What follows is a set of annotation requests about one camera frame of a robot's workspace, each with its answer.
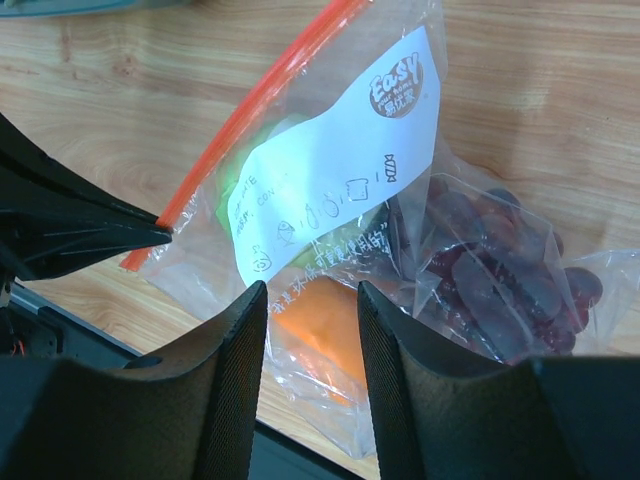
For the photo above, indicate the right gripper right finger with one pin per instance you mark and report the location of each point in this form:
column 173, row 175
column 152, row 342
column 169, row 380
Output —
column 440, row 411

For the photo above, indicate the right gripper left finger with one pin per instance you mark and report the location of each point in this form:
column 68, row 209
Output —
column 184, row 411

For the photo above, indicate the fake green cabbage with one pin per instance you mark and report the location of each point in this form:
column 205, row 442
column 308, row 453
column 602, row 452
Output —
column 284, row 208

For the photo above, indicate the fake purple grapes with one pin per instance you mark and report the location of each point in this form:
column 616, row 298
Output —
column 484, row 272

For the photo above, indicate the fake orange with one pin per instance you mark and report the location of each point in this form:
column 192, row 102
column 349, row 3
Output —
column 323, row 332

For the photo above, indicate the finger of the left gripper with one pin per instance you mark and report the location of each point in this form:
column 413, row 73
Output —
column 54, row 222

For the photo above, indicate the grey plastic fruit bowl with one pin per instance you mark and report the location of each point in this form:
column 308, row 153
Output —
column 53, row 8

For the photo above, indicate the clear zip bag orange seal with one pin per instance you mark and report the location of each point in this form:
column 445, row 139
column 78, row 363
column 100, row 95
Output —
column 366, row 76

